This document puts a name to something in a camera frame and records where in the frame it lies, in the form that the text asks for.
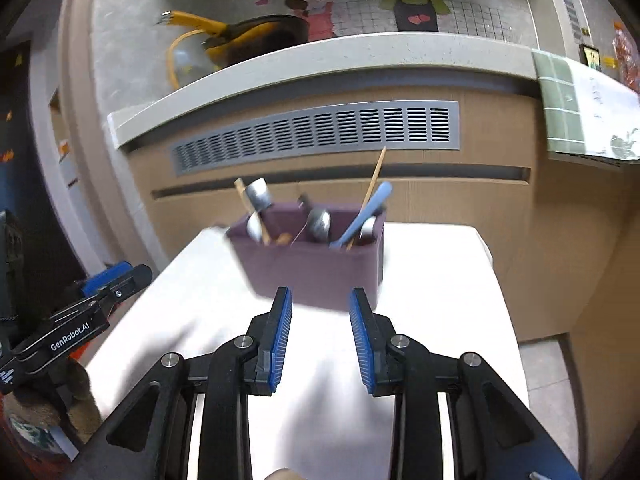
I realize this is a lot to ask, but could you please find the wooden chopstick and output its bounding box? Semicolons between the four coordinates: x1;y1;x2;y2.
234;178;271;245

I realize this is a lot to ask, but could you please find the long wooden spoon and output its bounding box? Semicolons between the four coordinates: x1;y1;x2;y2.
346;146;387;250

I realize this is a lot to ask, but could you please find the small steel shovel spoon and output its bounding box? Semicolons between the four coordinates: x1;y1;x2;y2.
245;178;272;245

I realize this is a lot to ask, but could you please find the blue plastic ladle spoon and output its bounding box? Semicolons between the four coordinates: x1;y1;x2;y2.
329;181;393;249

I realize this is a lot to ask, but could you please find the small wooden spoon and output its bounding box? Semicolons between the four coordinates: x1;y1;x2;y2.
276;233;293;246

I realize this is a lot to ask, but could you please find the black smiley handle spoon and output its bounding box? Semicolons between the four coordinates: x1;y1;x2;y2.
358;205;386;243

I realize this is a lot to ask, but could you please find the gloved left hand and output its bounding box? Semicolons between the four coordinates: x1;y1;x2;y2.
2;358;103;446

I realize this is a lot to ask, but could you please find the white tablecloth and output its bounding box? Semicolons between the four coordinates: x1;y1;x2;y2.
87;223;527;479

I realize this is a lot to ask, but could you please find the purple plastic utensil holder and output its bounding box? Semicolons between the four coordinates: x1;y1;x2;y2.
227;203;386;311

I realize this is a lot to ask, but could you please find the yellow rimmed glass lid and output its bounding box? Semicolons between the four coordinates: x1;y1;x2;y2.
166;29;219;90

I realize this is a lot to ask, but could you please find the white shelf cabinet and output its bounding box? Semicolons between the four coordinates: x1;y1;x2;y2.
28;28;105;275

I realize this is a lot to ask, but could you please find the green white hanging towel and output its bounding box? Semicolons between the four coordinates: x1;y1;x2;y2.
532;50;639;162

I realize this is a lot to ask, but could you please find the orange snack bag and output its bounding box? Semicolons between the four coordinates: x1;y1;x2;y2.
613;22;639;92

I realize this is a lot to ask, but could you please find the black wok yellow handle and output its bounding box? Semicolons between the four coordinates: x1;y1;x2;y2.
157;10;309;68

